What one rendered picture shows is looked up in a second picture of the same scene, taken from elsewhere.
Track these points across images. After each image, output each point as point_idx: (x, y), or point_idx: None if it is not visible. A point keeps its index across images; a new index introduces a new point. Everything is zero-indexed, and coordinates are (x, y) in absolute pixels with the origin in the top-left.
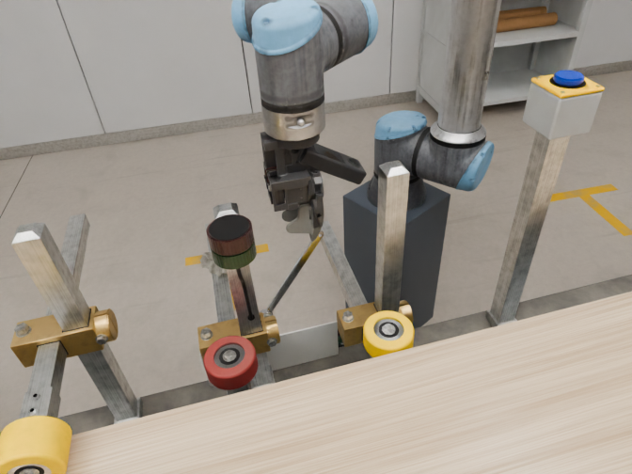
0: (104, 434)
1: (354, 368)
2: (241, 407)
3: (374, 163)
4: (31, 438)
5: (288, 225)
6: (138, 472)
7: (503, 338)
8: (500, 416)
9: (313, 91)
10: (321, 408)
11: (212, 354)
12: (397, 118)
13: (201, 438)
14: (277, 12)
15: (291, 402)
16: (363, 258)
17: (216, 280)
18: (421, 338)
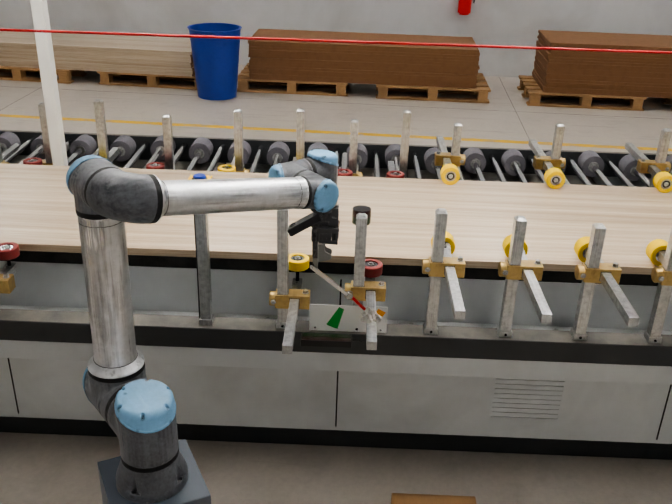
0: (422, 257)
1: None
2: (369, 253)
3: (176, 443)
4: None
5: (330, 249)
6: (407, 248)
7: (252, 249)
8: (276, 236)
9: None
10: (338, 248)
11: (378, 265)
12: (146, 399)
13: (385, 250)
14: (326, 152)
15: (349, 251)
16: None
17: (373, 308)
18: (257, 325)
